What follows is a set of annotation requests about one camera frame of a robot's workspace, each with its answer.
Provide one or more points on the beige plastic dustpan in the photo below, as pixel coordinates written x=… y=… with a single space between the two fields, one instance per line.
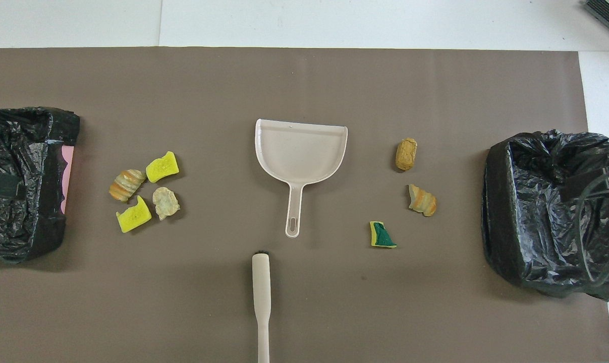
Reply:
x=299 y=151

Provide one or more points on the beige hand brush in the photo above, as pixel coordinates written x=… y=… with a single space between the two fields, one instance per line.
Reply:
x=261 y=287

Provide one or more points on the brown paper table mat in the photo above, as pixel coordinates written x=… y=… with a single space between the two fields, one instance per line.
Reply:
x=304 y=80

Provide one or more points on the orange striped croissant piece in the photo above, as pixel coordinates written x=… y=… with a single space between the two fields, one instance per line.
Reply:
x=126 y=184

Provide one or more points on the tan striped croissant piece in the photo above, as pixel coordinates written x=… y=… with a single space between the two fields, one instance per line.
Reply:
x=424 y=201

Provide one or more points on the brown bread roll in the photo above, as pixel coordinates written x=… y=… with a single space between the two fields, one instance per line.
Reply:
x=406 y=154

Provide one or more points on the green and yellow sponge piece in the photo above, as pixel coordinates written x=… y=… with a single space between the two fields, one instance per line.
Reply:
x=382 y=237

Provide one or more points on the bin covered by black bag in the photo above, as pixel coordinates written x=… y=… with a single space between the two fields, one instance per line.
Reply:
x=531 y=227

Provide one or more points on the pale bread piece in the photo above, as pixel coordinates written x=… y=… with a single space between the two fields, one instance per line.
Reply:
x=165 y=202

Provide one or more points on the pink bin with black bag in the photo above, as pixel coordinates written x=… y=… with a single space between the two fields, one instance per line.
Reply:
x=11 y=136

